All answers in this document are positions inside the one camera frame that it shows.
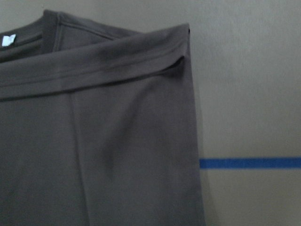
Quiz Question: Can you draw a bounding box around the brown t-shirt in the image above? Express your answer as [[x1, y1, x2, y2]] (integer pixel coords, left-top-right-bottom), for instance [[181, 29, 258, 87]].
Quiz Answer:
[[0, 10, 205, 226]]

